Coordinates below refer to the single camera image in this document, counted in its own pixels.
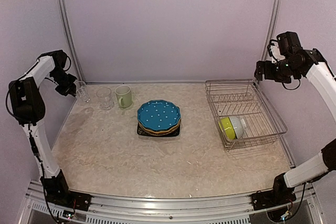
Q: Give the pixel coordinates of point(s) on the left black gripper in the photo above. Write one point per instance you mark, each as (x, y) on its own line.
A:
(69, 89)

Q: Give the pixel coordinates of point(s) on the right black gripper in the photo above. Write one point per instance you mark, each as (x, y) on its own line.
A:
(269, 74)

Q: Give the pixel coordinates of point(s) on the clear glass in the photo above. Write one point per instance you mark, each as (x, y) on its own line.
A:
(104, 96)
(82, 92)

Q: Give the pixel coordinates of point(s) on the white patterned bowl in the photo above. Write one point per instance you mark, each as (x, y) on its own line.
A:
(237, 128)

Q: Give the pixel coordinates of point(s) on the pale green mug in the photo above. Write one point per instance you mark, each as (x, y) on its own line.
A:
(124, 96)

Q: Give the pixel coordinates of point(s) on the black square floral plate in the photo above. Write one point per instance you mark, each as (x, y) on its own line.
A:
(142, 132)

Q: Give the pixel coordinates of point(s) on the blue polka dot plate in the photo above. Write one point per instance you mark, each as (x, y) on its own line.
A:
(159, 115)

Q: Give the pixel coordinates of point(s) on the orange polka dot plate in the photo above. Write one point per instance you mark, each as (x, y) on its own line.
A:
(161, 132)

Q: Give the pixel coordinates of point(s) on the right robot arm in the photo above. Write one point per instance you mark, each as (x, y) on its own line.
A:
(290, 61)

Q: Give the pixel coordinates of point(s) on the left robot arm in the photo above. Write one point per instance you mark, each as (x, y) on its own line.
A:
(25, 103)

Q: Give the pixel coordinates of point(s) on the yellow-green bowl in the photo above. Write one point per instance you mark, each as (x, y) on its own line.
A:
(227, 127)

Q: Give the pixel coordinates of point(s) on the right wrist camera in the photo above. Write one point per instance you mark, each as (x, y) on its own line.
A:
(274, 51)

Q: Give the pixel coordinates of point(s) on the metal wire dish rack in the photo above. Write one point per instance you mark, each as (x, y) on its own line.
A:
(244, 98)

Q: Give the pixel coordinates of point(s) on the right vertical aluminium post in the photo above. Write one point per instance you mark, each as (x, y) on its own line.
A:
(271, 27)

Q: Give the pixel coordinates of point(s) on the vertical aluminium post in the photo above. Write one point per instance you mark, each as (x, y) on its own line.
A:
(271, 27)
(69, 39)

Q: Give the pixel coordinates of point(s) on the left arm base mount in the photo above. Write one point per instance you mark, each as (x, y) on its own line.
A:
(71, 199)

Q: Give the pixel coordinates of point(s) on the left vertical aluminium post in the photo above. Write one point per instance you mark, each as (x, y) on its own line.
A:
(69, 39)

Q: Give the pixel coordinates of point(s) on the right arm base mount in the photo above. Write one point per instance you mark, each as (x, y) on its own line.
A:
(267, 199)

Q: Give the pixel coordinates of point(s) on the aluminium front frame rail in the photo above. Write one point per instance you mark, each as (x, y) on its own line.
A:
(236, 208)

